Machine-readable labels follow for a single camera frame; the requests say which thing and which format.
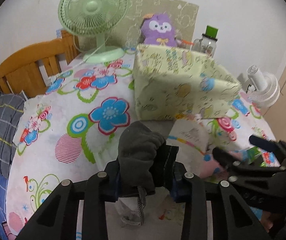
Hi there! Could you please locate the pink sock with blue dots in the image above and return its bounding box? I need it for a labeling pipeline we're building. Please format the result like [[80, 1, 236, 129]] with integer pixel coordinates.
[[199, 150, 248, 183]]

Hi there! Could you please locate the white sock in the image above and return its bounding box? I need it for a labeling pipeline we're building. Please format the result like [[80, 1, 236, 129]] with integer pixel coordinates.
[[167, 119, 209, 155]]

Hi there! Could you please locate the green tissue pack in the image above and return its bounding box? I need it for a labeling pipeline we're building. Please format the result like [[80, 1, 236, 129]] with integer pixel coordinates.
[[243, 146, 280, 167]]

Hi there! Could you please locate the white desk fan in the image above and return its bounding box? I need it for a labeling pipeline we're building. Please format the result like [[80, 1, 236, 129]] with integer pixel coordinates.
[[247, 65, 280, 109]]

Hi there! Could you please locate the floral tablecloth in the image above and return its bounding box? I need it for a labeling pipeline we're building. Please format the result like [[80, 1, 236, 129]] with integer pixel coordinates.
[[6, 54, 274, 235]]

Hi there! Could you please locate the yellow patterned fabric storage box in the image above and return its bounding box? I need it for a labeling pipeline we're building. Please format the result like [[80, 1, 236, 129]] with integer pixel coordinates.
[[133, 44, 242, 120]]

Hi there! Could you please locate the glass jar with green lid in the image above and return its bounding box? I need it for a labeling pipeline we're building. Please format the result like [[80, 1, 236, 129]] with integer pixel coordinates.
[[192, 25, 218, 57]]

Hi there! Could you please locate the grey plaid bedding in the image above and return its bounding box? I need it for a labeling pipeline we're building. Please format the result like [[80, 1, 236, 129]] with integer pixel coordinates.
[[0, 92, 25, 178]]

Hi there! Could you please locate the purple plush toy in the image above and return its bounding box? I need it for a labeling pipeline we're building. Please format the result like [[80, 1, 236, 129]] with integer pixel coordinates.
[[141, 14, 178, 47]]

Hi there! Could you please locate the olive patterned board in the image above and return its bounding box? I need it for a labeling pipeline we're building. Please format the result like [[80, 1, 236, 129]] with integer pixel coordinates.
[[108, 0, 200, 49]]

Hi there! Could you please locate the orange wooden chair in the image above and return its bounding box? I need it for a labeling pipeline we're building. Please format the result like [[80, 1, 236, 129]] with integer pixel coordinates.
[[0, 30, 80, 97]]

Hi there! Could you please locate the green desk fan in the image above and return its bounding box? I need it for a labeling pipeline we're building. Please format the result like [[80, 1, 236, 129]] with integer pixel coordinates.
[[58, 0, 129, 64]]

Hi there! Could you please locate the white fan power cable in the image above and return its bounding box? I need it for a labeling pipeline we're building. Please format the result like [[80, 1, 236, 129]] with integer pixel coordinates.
[[71, 33, 111, 67]]

